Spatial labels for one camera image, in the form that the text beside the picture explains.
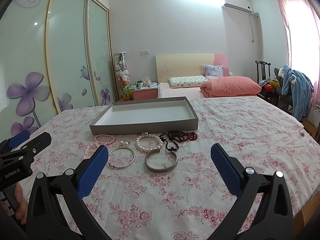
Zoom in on dark wooden chair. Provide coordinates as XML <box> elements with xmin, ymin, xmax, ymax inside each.
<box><xmin>255</xmin><ymin>60</ymin><xmax>277</xmax><ymax>102</ymax></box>

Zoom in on sliding wardrobe with flower print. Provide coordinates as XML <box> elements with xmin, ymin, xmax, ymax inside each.
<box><xmin>1</xmin><ymin>0</ymin><xmax>118</xmax><ymax>139</ymax></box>

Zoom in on tube of plush toys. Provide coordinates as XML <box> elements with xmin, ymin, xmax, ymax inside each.
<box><xmin>114</xmin><ymin>51</ymin><xmax>131</xmax><ymax>100</ymax></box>

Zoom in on person's left hand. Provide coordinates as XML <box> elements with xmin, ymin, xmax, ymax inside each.
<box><xmin>1</xmin><ymin>183</ymin><xmax>27</xmax><ymax>225</ymax></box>

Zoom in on pink curtain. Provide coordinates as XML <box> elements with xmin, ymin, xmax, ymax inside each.
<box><xmin>276</xmin><ymin>0</ymin><xmax>319</xmax><ymax>107</ymax></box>

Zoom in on pink floral bed sheet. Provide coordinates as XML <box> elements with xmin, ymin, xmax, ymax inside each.
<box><xmin>15</xmin><ymin>96</ymin><xmax>320</xmax><ymax>240</ymax></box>

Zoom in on folded salmon pink duvet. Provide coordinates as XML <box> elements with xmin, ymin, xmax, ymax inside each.
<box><xmin>200</xmin><ymin>76</ymin><xmax>261</xmax><ymax>98</ymax></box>

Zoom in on pearl earrings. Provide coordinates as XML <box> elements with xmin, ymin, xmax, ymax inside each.
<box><xmin>119</xmin><ymin>140</ymin><xmax>130</xmax><ymax>147</ymax></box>

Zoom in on dark red bead necklace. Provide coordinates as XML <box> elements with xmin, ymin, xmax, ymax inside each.
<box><xmin>158</xmin><ymin>129</ymin><xmax>198</xmax><ymax>153</ymax></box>

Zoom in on pink and cream nightstand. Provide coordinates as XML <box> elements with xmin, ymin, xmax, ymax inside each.
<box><xmin>131</xmin><ymin>86</ymin><xmax>158</xmax><ymax>100</ymax></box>

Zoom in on wide silver cuff bracelet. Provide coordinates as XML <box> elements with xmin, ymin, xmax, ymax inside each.
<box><xmin>144</xmin><ymin>148</ymin><xmax>179</xmax><ymax>173</ymax></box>

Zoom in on white floral pillow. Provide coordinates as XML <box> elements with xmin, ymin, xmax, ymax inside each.
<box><xmin>169</xmin><ymin>75</ymin><xmax>208</xmax><ymax>88</ymax></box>

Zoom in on lilac patterned pillow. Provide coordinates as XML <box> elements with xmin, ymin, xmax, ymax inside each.
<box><xmin>203</xmin><ymin>64</ymin><xmax>223</xmax><ymax>77</ymax></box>

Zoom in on blue bathrobe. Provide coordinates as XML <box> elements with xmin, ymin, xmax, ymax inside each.
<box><xmin>281</xmin><ymin>64</ymin><xmax>314</xmax><ymax>121</ymax></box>

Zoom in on thin silver bangle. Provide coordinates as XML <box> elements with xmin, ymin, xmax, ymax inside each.
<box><xmin>108</xmin><ymin>146</ymin><xmax>136</xmax><ymax>170</ymax></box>

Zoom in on bed with cream headboard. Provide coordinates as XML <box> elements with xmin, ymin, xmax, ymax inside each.
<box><xmin>155</xmin><ymin>52</ymin><xmax>261</xmax><ymax>99</ymax></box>

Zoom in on pink small bead bracelet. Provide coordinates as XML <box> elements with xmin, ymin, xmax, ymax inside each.
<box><xmin>94</xmin><ymin>134</ymin><xmax>116</xmax><ymax>146</ymax></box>

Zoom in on grey shallow jewelry tray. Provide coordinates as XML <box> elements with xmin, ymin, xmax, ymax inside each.
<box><xmin>89</xmin><ymin>96</ymin><xmax>199</xmax><ymax>135</ymax></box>

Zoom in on wall power socket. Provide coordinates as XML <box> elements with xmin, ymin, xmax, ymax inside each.
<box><xmin>140</xmin><ymin>50</ymin><xmax>150</xmax><ymax>56</ymax></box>

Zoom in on white pearl bracelet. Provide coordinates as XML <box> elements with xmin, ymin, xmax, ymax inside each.
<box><xmin>134</xmin><ymin>132</ymin><xmax>164</xmax><ymax>153</ymax></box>

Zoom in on white wall air conditioner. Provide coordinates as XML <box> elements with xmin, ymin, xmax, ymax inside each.
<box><xmin>223</xmin><ymin>0</ymin><xmax>252</xmax><ymax>14</ymax></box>

